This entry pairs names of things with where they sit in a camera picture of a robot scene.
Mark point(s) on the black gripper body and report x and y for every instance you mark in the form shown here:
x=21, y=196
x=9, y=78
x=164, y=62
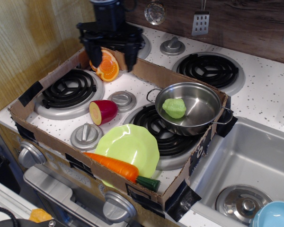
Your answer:
x=106, y=33

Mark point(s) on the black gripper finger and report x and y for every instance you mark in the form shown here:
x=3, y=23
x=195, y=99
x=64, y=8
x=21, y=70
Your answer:
x=130, y=54
x=94, y=53

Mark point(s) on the green toy broccoli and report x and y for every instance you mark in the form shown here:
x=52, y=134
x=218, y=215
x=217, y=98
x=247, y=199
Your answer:
x=174, y=107

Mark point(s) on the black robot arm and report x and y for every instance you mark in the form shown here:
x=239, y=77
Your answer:
x=110, y=9

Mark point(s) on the stainless steel pan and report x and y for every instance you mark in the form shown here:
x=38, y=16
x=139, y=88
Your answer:
x=203, y=108

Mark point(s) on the back left black burner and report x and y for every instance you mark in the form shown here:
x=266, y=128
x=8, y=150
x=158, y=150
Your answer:
x=144, y=50

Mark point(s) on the black burner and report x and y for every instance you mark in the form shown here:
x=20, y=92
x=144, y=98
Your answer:
x=69, y=97
x=215, y=69
x=144, y=50
x=174, y=149

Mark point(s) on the orange toy pumpkin slice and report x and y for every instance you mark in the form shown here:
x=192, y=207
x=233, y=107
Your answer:
x=108, y=69

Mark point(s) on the silver stovetop knob back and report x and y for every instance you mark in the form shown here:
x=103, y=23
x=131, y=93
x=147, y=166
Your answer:
x=172, y=47

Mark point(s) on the silver stovetop knob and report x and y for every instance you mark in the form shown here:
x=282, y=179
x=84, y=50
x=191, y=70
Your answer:
x=172, y=47
x=86, y=137
x=124, y=100

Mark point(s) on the hanging metal strainer ladle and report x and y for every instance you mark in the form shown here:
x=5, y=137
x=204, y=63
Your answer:
x=155, y=12

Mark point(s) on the front left black burner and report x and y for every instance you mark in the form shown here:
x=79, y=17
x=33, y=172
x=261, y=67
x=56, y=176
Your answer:
x=69, y=97

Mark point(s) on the silver stovetop knob centre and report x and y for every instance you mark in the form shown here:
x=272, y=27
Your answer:
x=124, y=100

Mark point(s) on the red toy half fruit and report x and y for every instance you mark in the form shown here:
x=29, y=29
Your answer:
x=102, y=111

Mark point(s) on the hanging metal slotted spatula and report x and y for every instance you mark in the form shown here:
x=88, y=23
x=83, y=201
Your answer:
x=201, y=21

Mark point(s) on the back right black burner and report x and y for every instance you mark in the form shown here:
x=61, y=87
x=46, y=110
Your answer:
x=215, y=69

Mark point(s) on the silver stovetop knob front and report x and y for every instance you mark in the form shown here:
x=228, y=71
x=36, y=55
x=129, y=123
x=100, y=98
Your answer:
x=86, y=137

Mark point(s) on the light green plastic plate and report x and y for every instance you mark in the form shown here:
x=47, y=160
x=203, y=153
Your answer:
x=132, y=144

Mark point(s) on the brown cardboard fence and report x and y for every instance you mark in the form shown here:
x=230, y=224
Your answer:
x=174, y=202

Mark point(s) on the front right black burner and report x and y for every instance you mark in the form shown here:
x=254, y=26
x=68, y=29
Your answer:
x=174, y=149

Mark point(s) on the orange toy carrot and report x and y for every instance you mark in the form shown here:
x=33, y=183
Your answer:
x=126, y=170

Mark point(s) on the silver oven knob left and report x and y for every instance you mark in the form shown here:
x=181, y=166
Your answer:
x=30, y=155

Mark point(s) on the silver oven knob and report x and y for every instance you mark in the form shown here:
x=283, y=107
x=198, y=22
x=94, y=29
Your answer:
x=117, y=209
x=30, y=155

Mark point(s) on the silver oven knob right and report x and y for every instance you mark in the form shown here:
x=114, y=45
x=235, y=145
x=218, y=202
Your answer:
x=117, y=209

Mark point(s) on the stainless steel sink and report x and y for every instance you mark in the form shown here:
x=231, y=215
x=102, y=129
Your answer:
x=250, y=154

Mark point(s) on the yellow object bottom left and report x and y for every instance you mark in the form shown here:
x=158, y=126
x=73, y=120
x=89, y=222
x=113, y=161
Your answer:
x=39, y=215

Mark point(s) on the silver sink drain plug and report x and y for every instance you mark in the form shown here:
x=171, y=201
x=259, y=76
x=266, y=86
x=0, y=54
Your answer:
x=241, y=202

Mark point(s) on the light blue bowl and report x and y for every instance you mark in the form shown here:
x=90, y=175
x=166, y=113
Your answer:
x=271, y=215

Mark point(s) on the silver oven door handle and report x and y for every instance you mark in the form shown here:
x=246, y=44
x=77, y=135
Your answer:
x=71, y=205

